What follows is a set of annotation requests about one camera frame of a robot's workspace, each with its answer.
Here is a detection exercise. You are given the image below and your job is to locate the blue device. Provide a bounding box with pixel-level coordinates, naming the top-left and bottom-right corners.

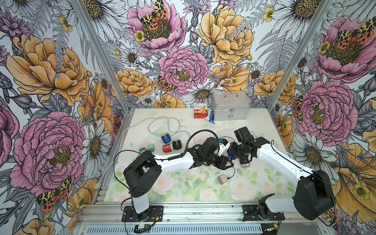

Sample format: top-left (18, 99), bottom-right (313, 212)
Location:
top-left (228, 154), bottom-right (236, 160)
top-left (161, 133), bottom-right (171, 144)

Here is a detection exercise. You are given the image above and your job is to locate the green plug adapter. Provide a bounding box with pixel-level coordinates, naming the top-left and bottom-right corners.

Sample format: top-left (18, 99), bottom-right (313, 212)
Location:
top-left (146, 144), bottom-right (155, 152)

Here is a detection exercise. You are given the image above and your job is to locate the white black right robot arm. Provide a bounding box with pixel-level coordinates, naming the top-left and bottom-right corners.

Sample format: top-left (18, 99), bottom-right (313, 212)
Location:
top-left (227, 127), bottom-right (336, 220)

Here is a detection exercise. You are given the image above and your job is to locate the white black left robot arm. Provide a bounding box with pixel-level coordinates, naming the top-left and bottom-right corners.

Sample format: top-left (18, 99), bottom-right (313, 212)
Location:
top-left (123, 134), bottom-right (234, 222)

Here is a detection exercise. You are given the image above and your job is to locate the black silver shaver head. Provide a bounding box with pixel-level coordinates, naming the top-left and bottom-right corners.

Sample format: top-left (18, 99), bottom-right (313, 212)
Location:
top-left (172, 140), bottom-right (182, 150)

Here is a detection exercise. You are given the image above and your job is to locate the pink USB charger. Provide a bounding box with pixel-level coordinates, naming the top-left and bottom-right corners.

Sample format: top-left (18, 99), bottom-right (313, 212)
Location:
top-left (217, 174), bottom-right (229, 185)

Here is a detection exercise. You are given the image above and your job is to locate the blue white tissue pack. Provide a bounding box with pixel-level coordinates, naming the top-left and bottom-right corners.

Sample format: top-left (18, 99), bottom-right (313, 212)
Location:
top-left (204, 110), bottom-right (214, 124)

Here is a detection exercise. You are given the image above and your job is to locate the red white bandage box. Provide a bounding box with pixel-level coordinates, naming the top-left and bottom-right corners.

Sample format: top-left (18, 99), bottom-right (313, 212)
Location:
top-left (194, 103), bottom-right (208, 119)

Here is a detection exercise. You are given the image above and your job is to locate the silver first aid case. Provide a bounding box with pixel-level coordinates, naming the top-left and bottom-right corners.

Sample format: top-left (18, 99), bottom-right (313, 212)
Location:
top-left (211, 91), bottom-right (250, 121)

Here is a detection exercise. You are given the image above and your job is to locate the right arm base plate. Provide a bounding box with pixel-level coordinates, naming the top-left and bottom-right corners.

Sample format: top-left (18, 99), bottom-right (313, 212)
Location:
top-left (242, 204), bottom-right (285, 222)

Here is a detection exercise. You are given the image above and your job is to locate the grey power strip cord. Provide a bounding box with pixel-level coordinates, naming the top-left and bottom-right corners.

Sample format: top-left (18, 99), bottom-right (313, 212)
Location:
top-left (129, 115), bottom-right (192, 140)

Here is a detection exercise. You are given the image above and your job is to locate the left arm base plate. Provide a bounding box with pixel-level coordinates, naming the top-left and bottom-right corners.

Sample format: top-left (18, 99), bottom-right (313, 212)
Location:
top-left (121, 205), bottom-right (164, 222)

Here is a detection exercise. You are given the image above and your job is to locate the aluminium front rail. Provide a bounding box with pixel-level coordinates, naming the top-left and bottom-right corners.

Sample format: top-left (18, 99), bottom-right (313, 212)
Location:
top-left (76, 201), bottom-right (328, 225)

